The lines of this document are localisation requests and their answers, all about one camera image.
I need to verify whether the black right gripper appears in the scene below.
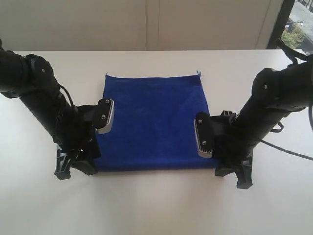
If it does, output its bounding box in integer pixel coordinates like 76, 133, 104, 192
211, 111, 253, 189

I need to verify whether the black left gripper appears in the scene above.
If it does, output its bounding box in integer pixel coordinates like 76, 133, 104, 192
53, 104, 101, 180

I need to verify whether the blue microfiber towel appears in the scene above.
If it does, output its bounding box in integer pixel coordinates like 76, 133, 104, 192
95, 74, 217, 172

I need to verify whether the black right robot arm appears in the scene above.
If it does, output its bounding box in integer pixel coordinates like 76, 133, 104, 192
212, 62, 313, 189

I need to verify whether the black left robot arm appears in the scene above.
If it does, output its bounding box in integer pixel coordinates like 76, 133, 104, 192
0, 48, 100, 180

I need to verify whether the green tree outside window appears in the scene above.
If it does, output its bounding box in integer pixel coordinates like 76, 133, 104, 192
281, 24, 305, 49

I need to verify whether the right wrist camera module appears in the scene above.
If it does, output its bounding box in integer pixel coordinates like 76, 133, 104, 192
194, 112, 215, 159

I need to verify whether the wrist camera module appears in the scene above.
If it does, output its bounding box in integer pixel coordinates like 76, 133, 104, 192
92, 98, 114, 134
194, 112, 215, 159

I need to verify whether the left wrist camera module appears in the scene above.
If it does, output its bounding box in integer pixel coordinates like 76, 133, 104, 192
92, 98, 114, 134

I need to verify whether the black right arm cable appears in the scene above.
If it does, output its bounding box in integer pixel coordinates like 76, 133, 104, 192
261, 102, 313, 161

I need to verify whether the black window frame post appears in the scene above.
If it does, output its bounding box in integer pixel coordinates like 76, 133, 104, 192
266, 0, 295, 49

